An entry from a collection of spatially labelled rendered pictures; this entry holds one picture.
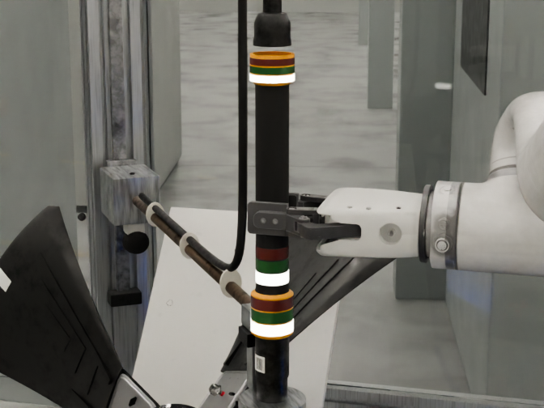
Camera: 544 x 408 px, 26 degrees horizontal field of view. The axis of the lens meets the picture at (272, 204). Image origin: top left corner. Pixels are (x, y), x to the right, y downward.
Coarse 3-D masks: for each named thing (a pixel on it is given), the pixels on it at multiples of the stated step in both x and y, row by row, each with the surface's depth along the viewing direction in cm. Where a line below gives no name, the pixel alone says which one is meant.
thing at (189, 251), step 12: (144, 204) 167; (156, 216) 160; (168, 228) 154; (180, 240) 149; (192, 252) 144; (204, 264) 139; (216, 276) 135; (228, 288) 131; (240, 288) 129; (240, 300) 127
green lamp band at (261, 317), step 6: (252, 312) 118; (258, 312) 118; (264, 312) 117; (282, 312) 117; (288, 312) 118; (252, 318) 119; (258, 318) 118; (264, 318) 117; (270, 318) 117; (276, 318) 117; (282, 318) 117; (288, 318) 118; (270, 324) 117
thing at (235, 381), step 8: (224, 376) 133; (232, 376) 131; (240, 376) 128; (216, 384) 133; (224, 384) 131; (232, 384) 129; (240, 384) 127; (224, 392) 129; (240, 392) 125; (208, 400) 132; (216, 400) 130; (224, 400) 127; (232, 400) 125
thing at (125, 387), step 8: (120, 376) 130; (120, 384) 130; (128, 384) 129; (120, 392) 130; (128, 392) 129; (136, 392) 128; (112, 400) 131; (120, 400) 131; (128, 400) 130; (136, 400) 129; (144, 400) 127
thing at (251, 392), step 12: (240, 336) 123; (252, 336) 121; (252, 348) 122; (252, 360) 122; (252, 372) 122; (252, 384) 123; (240, 396) 122; (252, 396) 122; (288, 396) 122; (300, 396) 122
